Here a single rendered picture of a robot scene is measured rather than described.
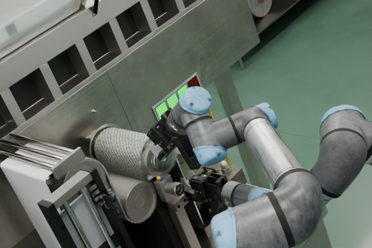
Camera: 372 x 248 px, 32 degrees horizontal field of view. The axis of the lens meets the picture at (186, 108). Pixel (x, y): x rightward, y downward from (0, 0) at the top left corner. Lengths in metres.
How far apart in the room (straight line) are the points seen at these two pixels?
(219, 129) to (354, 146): 0.33
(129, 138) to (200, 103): 0.45
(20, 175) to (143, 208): 0.37
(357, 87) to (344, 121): 2.90
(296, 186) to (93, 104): 1.05
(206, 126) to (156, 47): 0.79
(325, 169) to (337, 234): 1.81
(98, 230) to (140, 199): 0.25
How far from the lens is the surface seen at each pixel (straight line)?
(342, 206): 3.58
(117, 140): 2.05
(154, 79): 2.37
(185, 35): 2.46
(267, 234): 1.28
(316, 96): 4.62
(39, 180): 1.78
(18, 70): 2.06
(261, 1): 5.67
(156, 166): 1.96
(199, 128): 1.63
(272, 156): 1.45
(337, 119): 1.71
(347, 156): 1.63
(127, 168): 2.03
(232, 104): 2.91
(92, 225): 1.75
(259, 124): 1.57
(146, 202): 1.98
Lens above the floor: 2.22
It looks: 26 degrees down
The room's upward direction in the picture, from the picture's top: 22 degrees counter-clockwise
